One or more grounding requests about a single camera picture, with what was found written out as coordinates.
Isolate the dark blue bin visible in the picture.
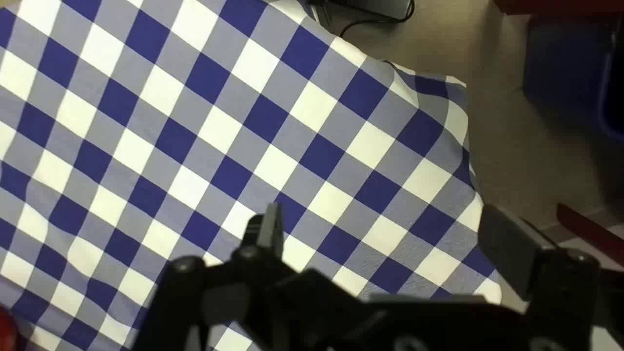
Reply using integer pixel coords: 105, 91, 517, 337
523, 11, 624, 144

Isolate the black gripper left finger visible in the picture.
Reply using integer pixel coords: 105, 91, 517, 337
242, 201, 289, 259

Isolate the red bar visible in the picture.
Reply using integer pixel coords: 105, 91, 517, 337
556, 201, 624, 263

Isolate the red bowl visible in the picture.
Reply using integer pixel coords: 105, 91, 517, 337
0, 306, 20, 351

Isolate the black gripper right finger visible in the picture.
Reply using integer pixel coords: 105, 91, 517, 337
478, 202, 562, 302

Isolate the black device with cable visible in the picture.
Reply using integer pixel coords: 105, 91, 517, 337
310, 0, 417, 39

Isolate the blue white checkered tablecloth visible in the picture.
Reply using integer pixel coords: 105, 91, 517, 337
0, 0, 505, 351

